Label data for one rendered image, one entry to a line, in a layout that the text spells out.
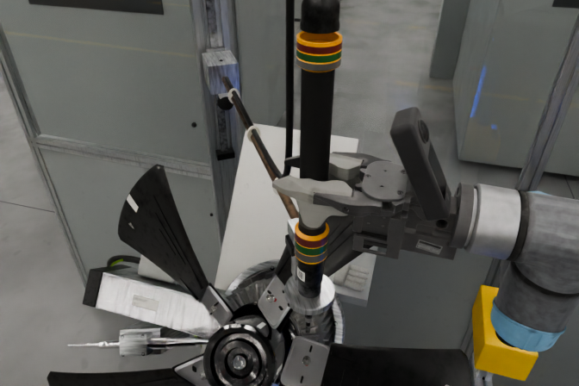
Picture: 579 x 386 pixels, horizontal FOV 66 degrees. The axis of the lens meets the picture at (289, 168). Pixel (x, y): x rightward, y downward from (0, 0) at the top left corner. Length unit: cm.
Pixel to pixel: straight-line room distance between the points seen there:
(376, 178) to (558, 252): 19
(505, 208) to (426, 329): 134
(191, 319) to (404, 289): 90
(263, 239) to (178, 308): 23
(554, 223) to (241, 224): 68
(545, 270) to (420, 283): 112
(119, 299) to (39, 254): 198
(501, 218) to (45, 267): 262
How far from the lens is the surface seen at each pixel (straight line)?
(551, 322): 58
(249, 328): 73
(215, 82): 105
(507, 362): 106
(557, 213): 50
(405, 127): 43
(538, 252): 50
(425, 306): 170
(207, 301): 83
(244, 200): 101
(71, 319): 256
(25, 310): 270
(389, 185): 48
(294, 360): 78
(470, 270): 156
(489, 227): 48
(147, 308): 99
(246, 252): 101
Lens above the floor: 185
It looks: 34 degrees down
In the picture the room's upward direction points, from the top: straight up
